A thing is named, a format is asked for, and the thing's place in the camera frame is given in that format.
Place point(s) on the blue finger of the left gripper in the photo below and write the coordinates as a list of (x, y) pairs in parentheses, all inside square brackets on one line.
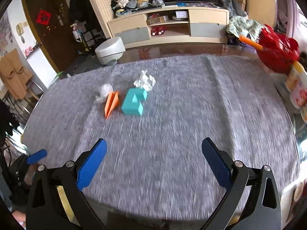
[(36, 157)]

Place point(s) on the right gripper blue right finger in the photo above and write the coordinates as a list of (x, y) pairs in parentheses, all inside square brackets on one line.
[(219, 162)]

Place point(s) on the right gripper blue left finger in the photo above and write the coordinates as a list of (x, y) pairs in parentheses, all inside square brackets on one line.
[(88, 163)]

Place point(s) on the orange paper plane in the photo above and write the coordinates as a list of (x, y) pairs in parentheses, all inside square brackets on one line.
[(111, 103)]

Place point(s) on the teal foam block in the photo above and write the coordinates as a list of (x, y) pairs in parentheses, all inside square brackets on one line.
[(132, 104)]

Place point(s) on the clear plastic wrap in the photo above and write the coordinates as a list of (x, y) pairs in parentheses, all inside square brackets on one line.
[(104, 92)]

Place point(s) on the white paper ball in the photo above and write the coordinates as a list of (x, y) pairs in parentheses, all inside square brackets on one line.
[(145, 81)]

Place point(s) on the grey woven table cloth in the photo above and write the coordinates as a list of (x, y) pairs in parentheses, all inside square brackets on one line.
[(154, 166)]

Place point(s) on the tan coat on chair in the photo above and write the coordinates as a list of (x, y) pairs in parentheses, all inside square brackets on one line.
[(15, 75)]

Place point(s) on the white cream bottle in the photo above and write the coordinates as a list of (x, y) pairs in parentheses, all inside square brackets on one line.
[(303, 113)]

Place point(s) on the white pink lotion bottle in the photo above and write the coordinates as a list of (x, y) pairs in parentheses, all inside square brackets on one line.
[(298, 94)]

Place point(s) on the white yellow lotion bottle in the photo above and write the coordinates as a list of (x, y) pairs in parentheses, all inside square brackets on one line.
[(294, 75)]

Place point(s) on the white round stool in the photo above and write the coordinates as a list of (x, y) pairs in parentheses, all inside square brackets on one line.
[(110, 51)]

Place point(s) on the orange stick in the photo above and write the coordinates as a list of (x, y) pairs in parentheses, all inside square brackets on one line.
[(250, 43)]

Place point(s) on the red basket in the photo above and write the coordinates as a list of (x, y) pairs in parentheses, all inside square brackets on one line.
[(280, 51)]

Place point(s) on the floral green cloth pile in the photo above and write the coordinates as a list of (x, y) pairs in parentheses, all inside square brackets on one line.
[(239, 25)]

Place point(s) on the beige TV cabinet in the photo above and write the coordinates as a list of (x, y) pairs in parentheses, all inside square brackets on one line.
[(169, 25)]

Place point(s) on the dark brown door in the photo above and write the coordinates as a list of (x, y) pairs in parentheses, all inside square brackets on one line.
[(50, 24)]

